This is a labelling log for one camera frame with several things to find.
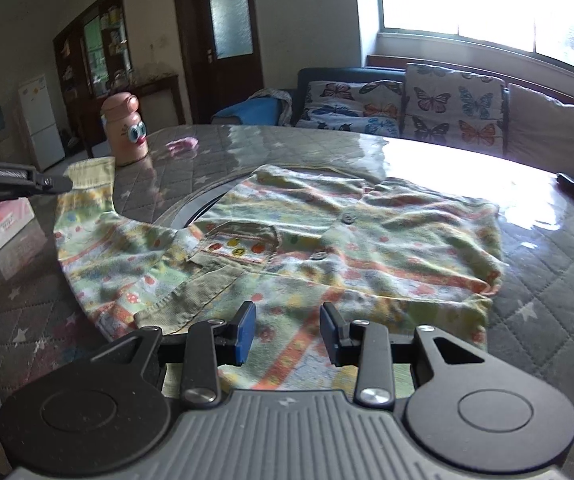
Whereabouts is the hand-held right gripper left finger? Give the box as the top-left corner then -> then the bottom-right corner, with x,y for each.
88,301 -> 258,410

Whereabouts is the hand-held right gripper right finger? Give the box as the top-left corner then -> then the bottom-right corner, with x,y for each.
319,302 -> 489,409

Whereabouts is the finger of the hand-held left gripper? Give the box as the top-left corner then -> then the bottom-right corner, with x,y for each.
0,160 -> 74,196

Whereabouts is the patterned green children's shirt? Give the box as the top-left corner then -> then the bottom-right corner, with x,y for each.
53,155 -> 511,394

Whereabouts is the pink tissue box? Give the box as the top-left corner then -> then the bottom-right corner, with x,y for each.
0,197 -> 36,256

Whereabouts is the white refrigerator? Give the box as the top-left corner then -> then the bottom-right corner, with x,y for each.
16,73 -> 66,172

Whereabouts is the white box with blue panel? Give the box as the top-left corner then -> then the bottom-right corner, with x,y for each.
0,104 -> 20,166

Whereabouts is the pink cartoon face bottle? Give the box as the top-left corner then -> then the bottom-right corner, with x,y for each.
100,91 -> 151,167

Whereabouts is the dark wooden display cabinet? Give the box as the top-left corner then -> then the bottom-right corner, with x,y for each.
52,0 -> 136,136

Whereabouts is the round black induction cooktop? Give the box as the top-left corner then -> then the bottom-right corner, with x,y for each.
154,172 -> 253,234

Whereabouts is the small pink object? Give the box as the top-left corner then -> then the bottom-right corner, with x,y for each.
165,136 -> 199,154

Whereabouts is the dark wooden door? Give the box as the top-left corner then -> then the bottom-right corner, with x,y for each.
170,0 -> 266,126

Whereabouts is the blue cushion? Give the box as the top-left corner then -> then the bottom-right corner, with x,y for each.
211,97 -> 288,126

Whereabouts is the low butterfly print cushion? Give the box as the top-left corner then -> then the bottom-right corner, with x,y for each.
294,79 -> 406,136

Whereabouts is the grey crumpled cloth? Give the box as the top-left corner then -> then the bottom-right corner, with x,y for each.
249,87 -> 293,126

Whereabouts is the upright butterfly print cushion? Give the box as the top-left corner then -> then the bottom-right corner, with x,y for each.
400,63 -> 509,159

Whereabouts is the dark blue sofa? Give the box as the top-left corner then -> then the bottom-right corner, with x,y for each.
210,67 -> 574,184

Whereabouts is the plain white cushion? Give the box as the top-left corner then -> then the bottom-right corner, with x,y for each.
506,83 -> 574,181

